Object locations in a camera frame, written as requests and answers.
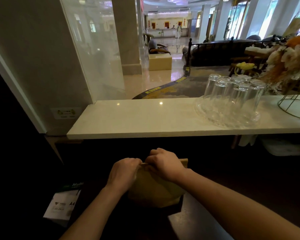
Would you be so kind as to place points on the brown paper bag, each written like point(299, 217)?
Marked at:
point(152, 189)

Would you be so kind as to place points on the yellow object on stool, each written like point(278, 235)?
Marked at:
point(243, 66)

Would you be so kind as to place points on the person's right hand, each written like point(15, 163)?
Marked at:
point(166, 164)

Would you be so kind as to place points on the person's left fingers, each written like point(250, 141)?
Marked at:
point(137, 164)

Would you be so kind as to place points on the beige cube ottoman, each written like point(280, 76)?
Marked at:
point(160, 61)

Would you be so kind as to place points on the group of clear drinking glasses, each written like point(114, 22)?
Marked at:
point(233, 97)

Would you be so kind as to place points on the clear glass partition panel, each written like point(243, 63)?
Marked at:
point(95, 47)

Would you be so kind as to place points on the person's left forearm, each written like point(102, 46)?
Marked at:
point(90, 214)

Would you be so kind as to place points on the white reception desk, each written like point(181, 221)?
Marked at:
point(165, 32)

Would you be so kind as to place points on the clear glass tray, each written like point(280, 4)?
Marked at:
point(215, 114)

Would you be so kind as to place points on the white green paper ream package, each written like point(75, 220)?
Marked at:
point(61, 204)

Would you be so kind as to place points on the person's right forearm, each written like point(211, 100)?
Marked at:
point(235, 207)

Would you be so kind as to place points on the patterned grey yellow carpet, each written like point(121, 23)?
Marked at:
point(185, 87)

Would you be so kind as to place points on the dark leather sofa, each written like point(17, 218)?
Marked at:
point(215, 53)

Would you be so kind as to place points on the dried flower arrangement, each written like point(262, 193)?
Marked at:
point(287, 62)

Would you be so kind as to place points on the person's left hand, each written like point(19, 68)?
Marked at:
point(122, 173)

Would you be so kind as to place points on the person's right fingers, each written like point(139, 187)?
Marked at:
point(153, 157)

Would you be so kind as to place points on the white green wall sticker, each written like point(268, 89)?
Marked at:
point(66, 113)

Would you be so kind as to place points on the wooden table with white cloth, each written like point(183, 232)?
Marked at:
point(256, 51)

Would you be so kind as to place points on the black post with yellow label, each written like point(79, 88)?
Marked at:
point(187, 59)

